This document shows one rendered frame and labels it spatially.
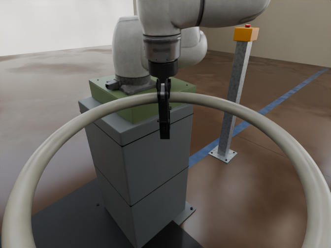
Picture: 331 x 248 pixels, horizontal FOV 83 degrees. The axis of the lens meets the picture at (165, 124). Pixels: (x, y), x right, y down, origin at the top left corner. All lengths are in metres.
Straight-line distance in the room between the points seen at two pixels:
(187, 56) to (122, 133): 0.41
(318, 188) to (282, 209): 1.29
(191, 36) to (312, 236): 0.70
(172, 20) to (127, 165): 0.54
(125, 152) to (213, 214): 0.88
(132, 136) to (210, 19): 0.46
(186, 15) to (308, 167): 0.35
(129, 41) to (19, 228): 0.63
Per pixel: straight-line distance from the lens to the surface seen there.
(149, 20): 0.44
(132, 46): 0.77
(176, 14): 0.44
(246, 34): 1.46
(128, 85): 0.81
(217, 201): 1.51
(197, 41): 0.83
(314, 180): 0.36
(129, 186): 0.85
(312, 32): 6.47
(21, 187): 0.36
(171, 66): 0.47
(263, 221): 1.51
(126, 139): 0.70
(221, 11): 0.46
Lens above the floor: 1.16
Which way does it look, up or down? 30 degrees down
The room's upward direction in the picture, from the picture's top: straight up
